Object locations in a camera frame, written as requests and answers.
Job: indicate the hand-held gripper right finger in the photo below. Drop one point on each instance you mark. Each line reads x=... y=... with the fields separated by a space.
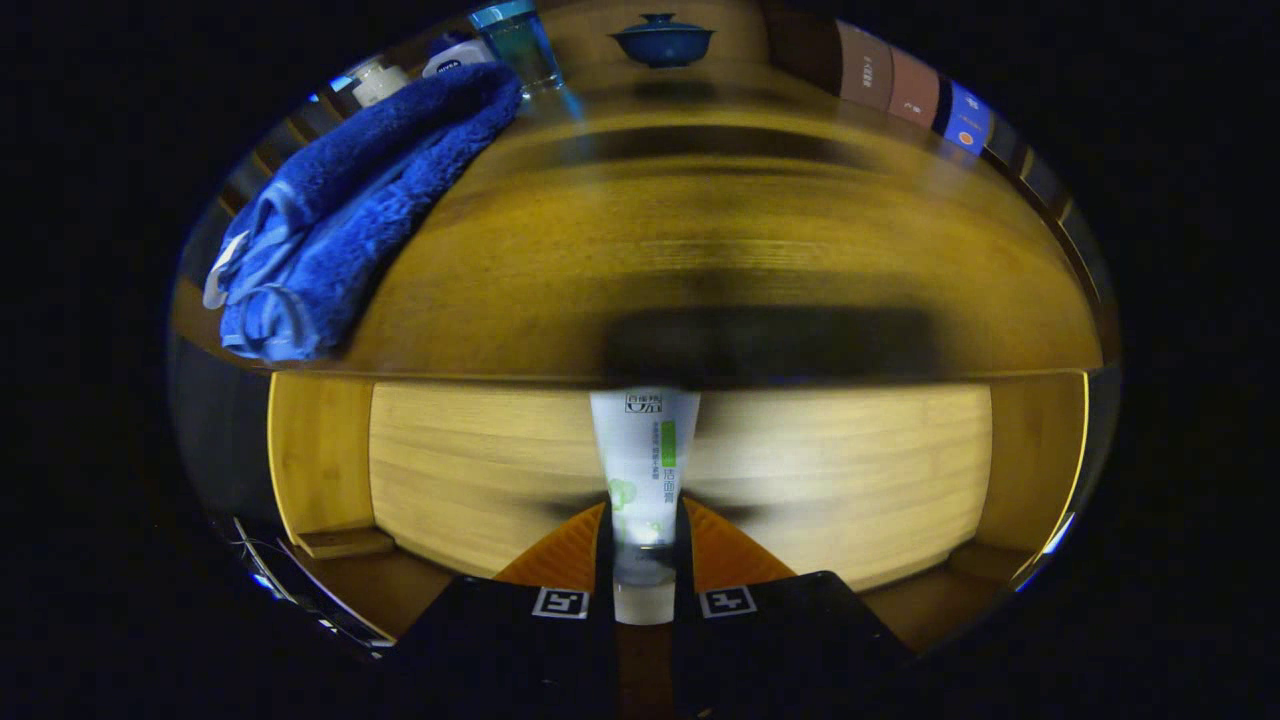
x=790 y=640

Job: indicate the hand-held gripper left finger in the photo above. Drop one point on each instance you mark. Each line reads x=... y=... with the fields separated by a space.
x=500 y=640

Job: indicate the brown wooden drawer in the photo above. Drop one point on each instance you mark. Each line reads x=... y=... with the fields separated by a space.
x=850 y=470

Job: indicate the white facial cleanser tube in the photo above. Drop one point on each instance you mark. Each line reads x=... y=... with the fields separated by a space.
x=645 y=460

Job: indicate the wooden countertop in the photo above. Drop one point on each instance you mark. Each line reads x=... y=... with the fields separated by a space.
x=600 y=260

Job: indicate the brown wooden cabinet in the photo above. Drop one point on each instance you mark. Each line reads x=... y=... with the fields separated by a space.
x=590 y=30

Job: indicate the folded blue towel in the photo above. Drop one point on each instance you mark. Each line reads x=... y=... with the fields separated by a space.
x=340 y=220

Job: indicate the blue book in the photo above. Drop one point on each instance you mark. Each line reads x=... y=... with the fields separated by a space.
x=965 y=118

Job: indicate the reddish brown book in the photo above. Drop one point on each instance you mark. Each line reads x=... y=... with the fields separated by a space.
x=915 y=90

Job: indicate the white pump bottle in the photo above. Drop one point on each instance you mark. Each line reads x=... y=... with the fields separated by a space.
x=378 y=84

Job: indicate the dark brown book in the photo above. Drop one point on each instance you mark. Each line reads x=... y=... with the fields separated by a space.
x=865 y=70

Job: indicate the white blue-capped lotion bottle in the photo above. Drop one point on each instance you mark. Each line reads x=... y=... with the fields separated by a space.
x=455 y=60

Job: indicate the teal transparent bottle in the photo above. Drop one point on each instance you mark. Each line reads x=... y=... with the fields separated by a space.
x=525 y=45

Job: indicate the blue lidded teacup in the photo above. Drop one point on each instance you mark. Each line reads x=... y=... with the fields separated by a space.
x=662 y=44

